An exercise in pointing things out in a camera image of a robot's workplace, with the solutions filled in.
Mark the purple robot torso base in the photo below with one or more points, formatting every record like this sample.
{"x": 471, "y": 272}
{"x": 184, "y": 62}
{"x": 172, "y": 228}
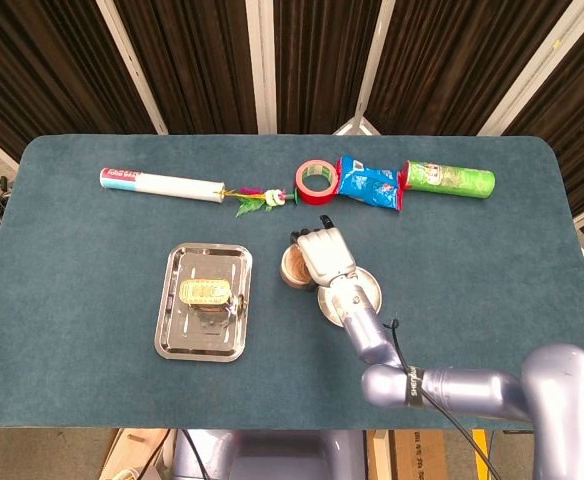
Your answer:
{"x": 282, "y": 457}

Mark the small brown-lidded cup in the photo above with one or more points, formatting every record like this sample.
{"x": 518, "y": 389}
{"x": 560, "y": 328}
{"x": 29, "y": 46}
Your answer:
{"x": 293, "y": 270}

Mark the blue snack bag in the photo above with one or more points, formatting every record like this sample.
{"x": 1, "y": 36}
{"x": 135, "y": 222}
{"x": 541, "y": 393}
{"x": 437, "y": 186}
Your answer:
{"x": 367, "y": 185}

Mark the red tape roll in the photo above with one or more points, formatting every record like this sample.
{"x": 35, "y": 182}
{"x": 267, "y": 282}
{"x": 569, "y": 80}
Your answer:
{"x": 317, "y": 197}

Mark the rectangular steel tray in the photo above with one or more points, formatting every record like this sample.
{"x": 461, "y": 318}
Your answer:
{"x": 187, "y": 340}

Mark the white partition frame post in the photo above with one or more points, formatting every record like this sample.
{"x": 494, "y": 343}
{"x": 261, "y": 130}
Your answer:
{"x": 132, "y": 65}
{"x": 369, "y": 75}
{"x": 532, "y": 70}
{"x": 262, "y": 65}

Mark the blue felt table mat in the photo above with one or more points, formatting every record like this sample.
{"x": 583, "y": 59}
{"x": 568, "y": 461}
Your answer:
{"x": 447, "y": 280}

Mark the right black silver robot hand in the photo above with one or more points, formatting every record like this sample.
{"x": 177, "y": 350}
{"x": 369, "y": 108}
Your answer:
{"x": 327, "y": 255}

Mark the white paper roll tube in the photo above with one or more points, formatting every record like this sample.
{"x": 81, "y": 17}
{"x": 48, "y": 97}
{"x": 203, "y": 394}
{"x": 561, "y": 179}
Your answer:
{"x": 172, "y": 186}

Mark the green chips canister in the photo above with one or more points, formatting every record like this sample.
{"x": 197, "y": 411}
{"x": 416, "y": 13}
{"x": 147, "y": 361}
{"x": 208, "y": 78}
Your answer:
{"x": 452, "y": 181}

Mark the artificial flower sprig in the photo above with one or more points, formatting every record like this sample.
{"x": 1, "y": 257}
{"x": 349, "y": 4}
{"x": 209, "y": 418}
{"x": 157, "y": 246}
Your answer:
{"x": 252, "y": 202}

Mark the round steel plate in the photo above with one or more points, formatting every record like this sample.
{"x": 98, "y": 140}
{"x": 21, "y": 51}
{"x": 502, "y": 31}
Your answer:
{"x": 372, "y": 295}

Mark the gold sardine tin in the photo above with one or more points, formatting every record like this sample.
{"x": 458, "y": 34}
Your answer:
{"x": 205, "y": 292}

